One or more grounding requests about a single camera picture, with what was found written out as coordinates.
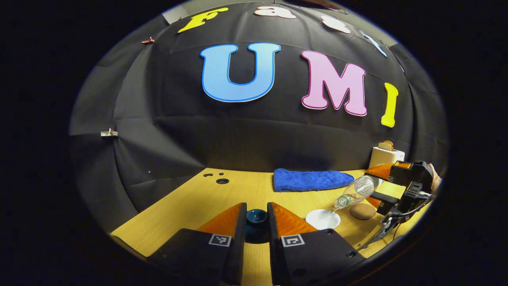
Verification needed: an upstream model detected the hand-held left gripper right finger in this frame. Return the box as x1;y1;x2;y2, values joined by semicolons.
267;202;366;286

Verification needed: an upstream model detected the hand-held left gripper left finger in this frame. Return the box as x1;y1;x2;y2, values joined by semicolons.
147;202;247;286

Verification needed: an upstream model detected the brown round coaster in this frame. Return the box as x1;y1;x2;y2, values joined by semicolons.
349;203;377;220

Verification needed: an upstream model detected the clear plastic water bottle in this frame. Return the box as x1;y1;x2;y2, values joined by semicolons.
332;176;376;214

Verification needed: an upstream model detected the blue teacup lid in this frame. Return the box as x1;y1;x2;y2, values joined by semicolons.
245;209;270;243

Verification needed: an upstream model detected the white toaster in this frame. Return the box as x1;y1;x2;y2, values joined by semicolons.
368;147;406;170

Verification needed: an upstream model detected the blue towel cloth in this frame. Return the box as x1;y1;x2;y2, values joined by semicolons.
273;168;355;193

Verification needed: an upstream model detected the black backdrop cloth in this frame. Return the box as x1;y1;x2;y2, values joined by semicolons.
69;0;449;235

